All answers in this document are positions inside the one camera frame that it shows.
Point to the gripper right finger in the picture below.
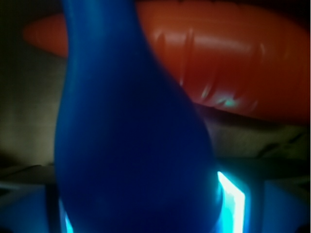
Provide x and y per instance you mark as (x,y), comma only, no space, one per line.
(264,205)

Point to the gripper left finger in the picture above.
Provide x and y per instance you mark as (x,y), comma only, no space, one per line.
(32,208)

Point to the blue plastic bottle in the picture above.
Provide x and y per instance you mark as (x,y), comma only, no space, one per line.
(131,153)

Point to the orange toy carrot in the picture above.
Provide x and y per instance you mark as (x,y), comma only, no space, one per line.
(236,58)

